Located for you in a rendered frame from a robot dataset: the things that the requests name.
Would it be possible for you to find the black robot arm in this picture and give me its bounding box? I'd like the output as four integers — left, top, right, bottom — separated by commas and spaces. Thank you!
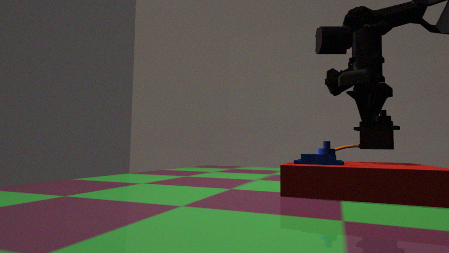
315, 0, 449, 96

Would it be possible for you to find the red flat plate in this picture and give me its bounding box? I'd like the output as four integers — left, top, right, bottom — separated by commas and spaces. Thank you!
280, 141, 449, 208

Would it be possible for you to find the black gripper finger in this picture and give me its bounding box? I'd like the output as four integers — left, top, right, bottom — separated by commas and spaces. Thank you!
371, 94, 388, 121
346, 88, 381, 126

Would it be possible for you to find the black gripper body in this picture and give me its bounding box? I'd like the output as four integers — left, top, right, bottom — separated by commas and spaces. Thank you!
338, 49, 393, 98

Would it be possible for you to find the black micro servo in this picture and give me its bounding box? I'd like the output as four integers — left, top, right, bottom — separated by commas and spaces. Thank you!
335, 110, 400, 151

